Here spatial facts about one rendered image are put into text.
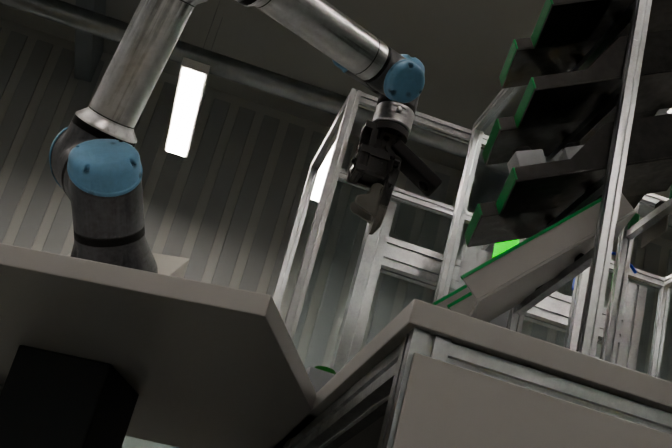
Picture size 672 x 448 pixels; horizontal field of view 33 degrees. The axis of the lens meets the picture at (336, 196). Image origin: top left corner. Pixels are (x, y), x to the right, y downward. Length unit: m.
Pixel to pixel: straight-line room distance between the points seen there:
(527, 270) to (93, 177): 0.69
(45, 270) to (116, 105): 0.55
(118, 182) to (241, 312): 0.51
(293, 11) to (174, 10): 0.21
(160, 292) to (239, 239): 9.14
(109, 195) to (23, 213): 8.72
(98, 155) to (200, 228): 8.69
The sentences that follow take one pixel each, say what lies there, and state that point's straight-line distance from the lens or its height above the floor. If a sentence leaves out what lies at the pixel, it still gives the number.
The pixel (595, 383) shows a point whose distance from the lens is 1.36.
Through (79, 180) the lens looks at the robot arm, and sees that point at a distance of 1.87.
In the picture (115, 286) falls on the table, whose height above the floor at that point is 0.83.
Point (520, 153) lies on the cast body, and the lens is 1.77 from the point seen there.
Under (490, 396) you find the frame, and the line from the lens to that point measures 1.30.
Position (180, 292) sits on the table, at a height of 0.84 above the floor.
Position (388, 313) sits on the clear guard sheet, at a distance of 3.54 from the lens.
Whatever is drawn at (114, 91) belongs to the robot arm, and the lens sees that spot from 1.99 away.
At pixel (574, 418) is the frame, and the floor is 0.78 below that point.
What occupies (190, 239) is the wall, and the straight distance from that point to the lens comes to 10.54.
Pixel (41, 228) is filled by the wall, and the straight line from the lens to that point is 10.52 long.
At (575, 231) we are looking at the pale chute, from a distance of 1.70.
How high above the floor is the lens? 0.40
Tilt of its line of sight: 24 degrees up
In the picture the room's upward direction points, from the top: 15 degrees clockwise
